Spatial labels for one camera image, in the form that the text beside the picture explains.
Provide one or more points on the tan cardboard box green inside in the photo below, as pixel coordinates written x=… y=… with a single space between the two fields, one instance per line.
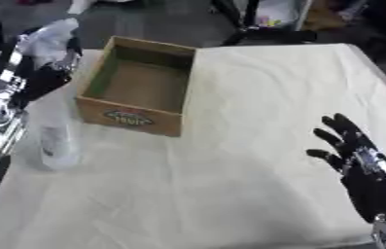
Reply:
x=145 y=87

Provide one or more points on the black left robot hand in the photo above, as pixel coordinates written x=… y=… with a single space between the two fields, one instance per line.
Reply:
x=43 y=82

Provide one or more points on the clear plastic bottle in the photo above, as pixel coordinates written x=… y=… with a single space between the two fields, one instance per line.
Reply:
x=60 y=142

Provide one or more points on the black tripod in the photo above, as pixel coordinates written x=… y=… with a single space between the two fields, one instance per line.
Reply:
x=252 y=26

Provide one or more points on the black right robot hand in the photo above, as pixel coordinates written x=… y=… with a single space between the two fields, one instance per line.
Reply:
x=372 y=184

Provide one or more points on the white bag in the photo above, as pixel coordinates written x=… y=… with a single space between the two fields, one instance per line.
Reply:
x=272 y=13

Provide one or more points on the brown bag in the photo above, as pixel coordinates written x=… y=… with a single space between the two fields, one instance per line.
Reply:
x=323 y=16

